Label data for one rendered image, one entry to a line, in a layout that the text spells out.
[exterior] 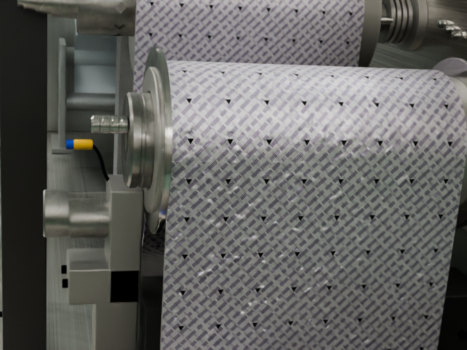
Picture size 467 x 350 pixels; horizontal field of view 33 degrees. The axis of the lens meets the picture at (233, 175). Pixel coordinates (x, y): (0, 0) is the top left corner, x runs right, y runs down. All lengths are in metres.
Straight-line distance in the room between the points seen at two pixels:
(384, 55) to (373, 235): 0.43
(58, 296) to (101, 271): 0.52
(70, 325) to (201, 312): 0.51
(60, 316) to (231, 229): 0.57
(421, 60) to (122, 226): 0.43
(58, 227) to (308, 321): 0.22
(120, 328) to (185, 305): 0.11
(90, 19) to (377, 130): 0.35
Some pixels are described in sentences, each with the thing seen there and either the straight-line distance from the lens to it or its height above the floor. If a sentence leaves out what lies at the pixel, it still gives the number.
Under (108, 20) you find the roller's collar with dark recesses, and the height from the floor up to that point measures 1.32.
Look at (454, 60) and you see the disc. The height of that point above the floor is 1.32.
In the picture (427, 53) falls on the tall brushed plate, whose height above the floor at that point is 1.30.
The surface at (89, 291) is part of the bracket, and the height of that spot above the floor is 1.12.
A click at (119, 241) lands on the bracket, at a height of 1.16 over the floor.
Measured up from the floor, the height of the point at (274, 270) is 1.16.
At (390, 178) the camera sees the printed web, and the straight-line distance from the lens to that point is 0.63.
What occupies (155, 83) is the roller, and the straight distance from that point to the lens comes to 0.60.
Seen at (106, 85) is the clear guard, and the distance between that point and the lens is 1.61.
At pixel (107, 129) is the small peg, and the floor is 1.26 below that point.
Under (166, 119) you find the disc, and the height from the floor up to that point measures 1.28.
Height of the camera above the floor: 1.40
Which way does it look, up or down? 16 degrees down
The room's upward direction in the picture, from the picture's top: 4 degrees clockwise
